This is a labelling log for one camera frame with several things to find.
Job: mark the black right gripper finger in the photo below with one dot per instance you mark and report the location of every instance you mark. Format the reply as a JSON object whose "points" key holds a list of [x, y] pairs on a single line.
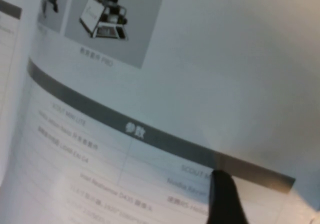
{"points": [[225, 201]]}

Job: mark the white product manual book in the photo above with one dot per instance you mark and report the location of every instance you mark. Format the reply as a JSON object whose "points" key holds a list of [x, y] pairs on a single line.
{"points": [[200, 83]]}

